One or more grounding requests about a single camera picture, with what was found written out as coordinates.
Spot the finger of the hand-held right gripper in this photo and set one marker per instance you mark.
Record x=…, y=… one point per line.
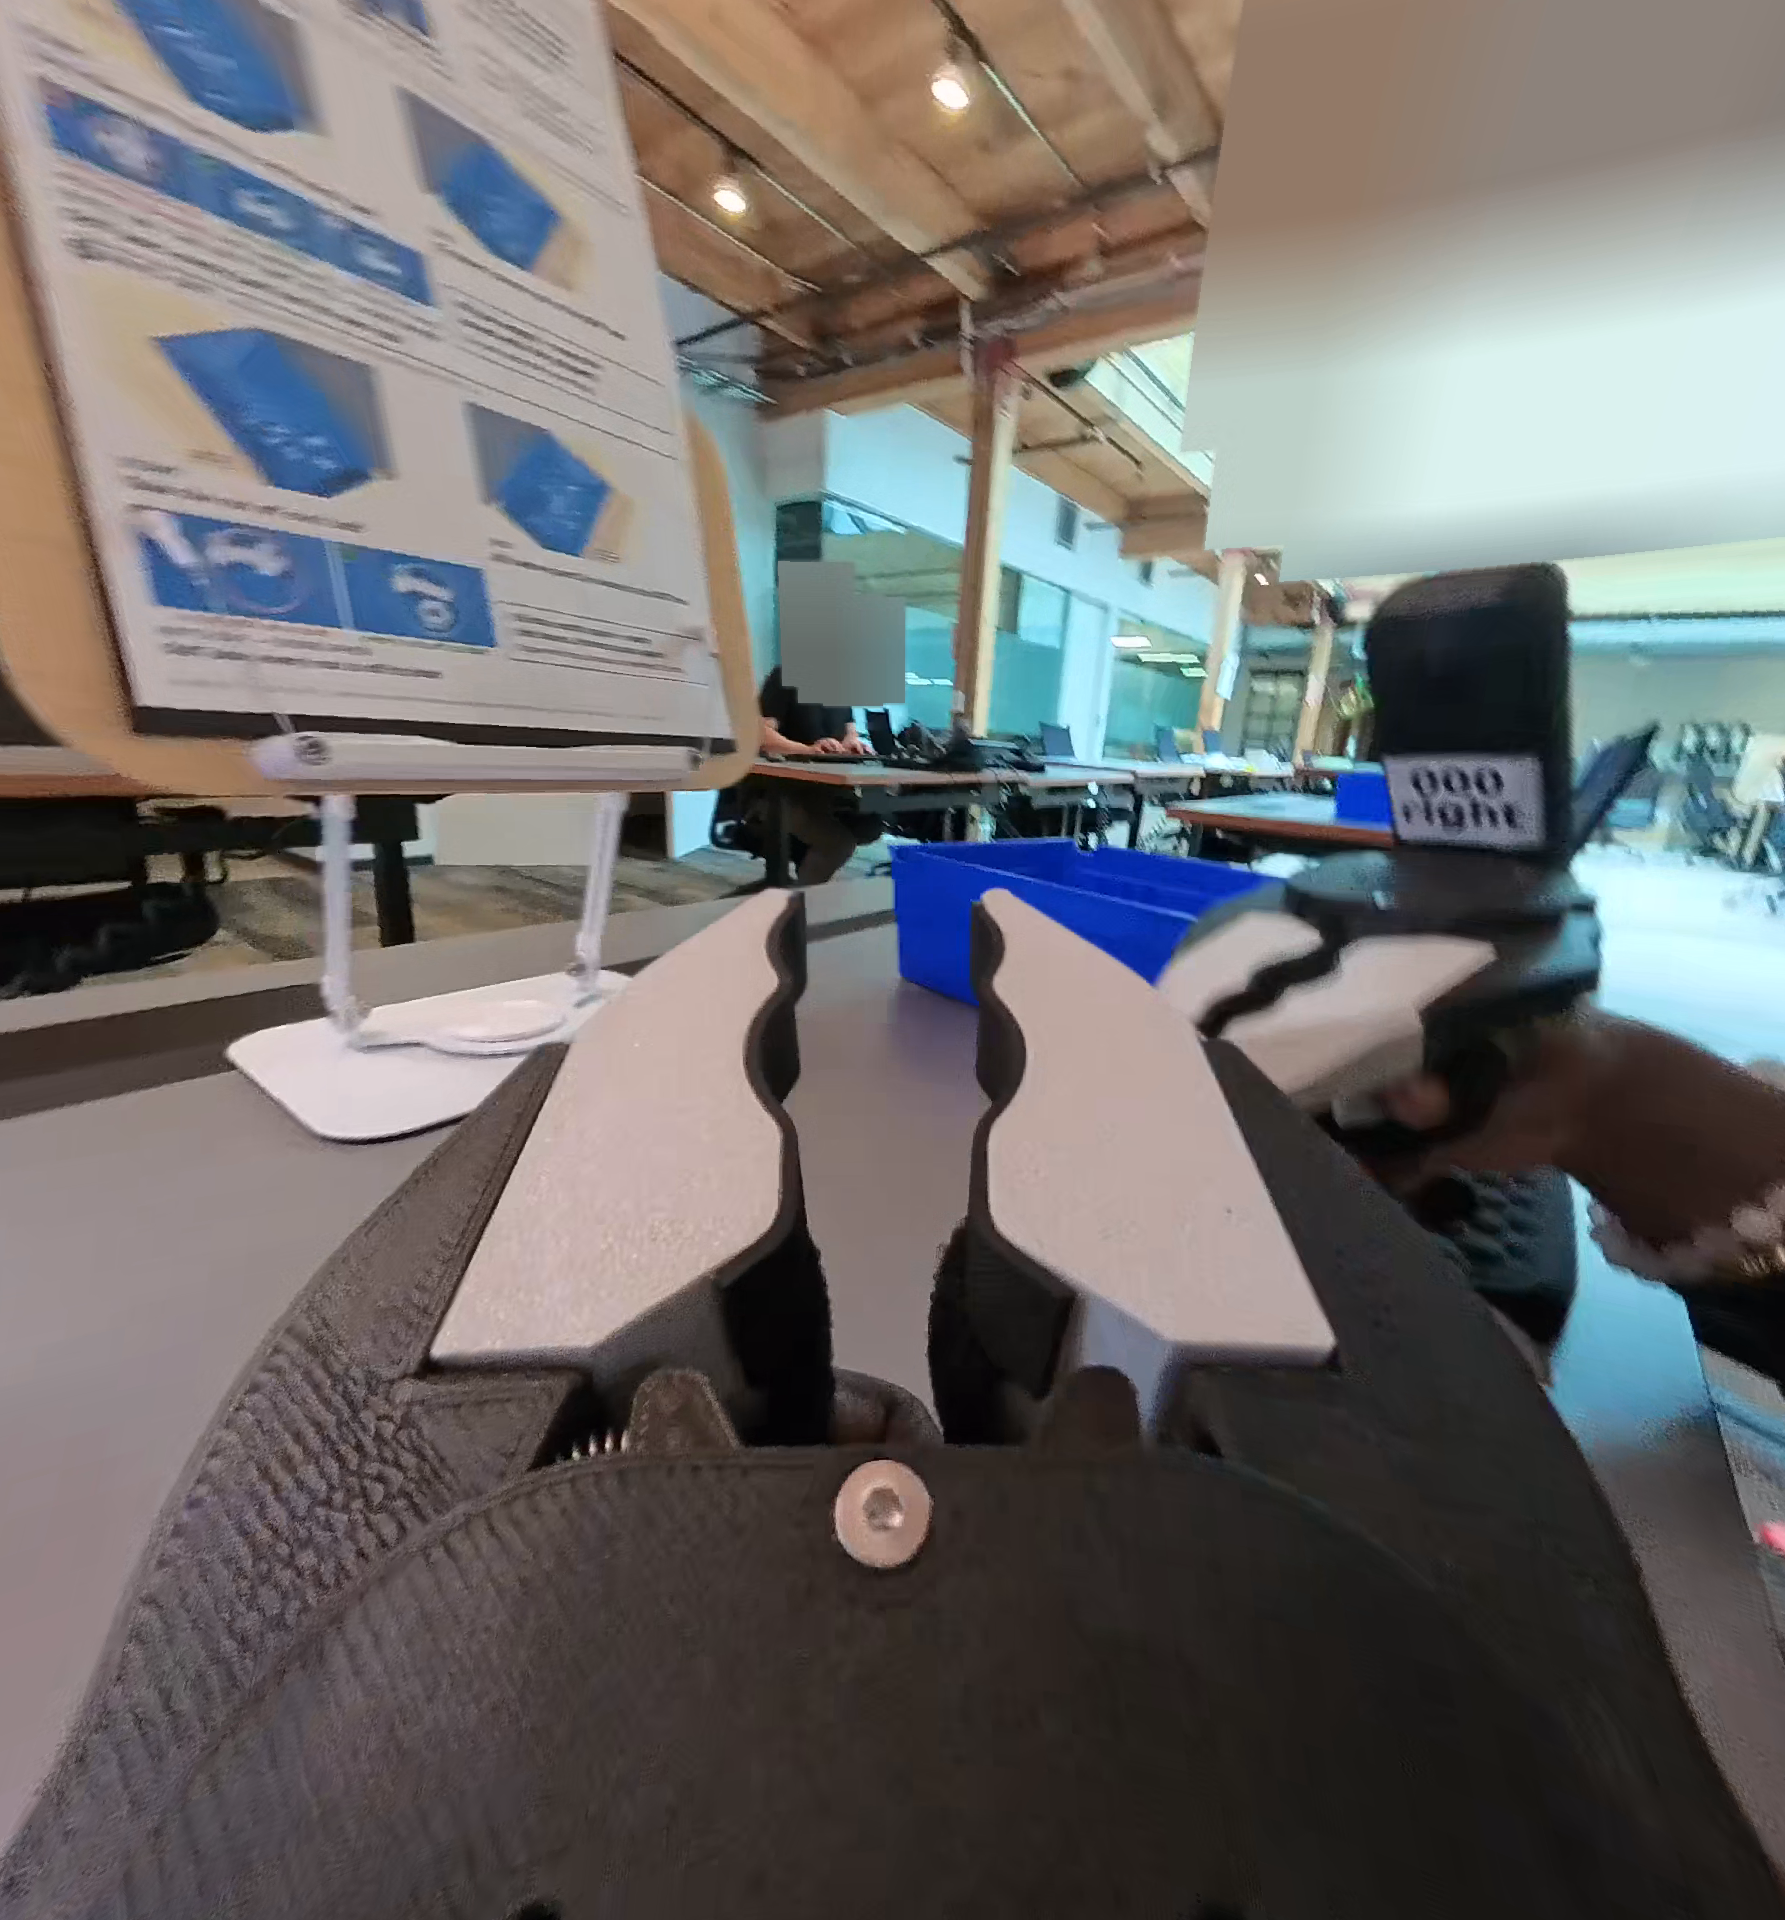
x=1237, y=961
x=1373, y=1006

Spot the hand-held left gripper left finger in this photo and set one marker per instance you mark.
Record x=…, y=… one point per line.
x=621, y=1186

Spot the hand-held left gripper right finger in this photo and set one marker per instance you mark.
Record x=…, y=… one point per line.
x=1148, y=1186

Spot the blue plastic bin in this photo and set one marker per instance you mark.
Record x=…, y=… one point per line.
x=1043, y=901
x=1359, y=798

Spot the person's right forearm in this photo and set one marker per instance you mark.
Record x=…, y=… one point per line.
x=1777, y=1336

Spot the person's right hand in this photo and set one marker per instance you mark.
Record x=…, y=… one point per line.
x=1627, y=1111

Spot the wood-topped office desk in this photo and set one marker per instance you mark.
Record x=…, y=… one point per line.
x=1267, y=819
x=908, y=777

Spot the black framed instruction sign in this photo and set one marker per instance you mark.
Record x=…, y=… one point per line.
x=1609, y=797

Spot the black honeycomb wrist rest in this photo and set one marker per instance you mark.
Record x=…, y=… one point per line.
x=1508, y=1230

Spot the white poster stand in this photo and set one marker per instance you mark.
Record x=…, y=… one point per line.
x=384, y=1066

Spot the row of black office chairs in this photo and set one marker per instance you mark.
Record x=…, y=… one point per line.
x=1764, y=810

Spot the black angled table legs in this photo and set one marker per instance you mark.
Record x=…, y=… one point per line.
x=83, y=901

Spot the instruction poster on tan board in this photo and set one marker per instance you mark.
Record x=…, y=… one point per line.
x=352, y=375

